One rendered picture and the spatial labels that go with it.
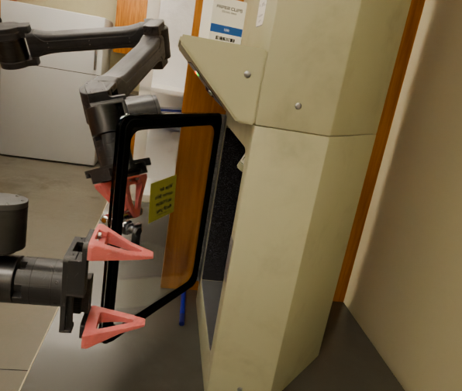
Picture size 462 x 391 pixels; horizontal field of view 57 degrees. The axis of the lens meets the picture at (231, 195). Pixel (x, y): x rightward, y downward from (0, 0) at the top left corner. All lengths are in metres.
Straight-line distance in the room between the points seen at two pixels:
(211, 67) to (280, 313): 0.39
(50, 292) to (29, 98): 5.24
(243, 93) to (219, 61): 0.05
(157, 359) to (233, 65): 0.55
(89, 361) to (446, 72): 0.90
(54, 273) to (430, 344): 0.70
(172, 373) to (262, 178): 0.41
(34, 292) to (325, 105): 0.44
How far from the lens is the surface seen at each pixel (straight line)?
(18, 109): 5.80
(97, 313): 0.61
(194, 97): 0.95
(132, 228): 0.72
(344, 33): 0.62
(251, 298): 0.68
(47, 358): 0.87
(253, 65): 0.58
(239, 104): 0.58
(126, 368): 0.84
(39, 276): 0.55
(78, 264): 0.52
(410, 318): 1.00
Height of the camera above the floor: 1.48
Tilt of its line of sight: 16 degrees down
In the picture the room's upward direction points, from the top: 10 degrees clockwise
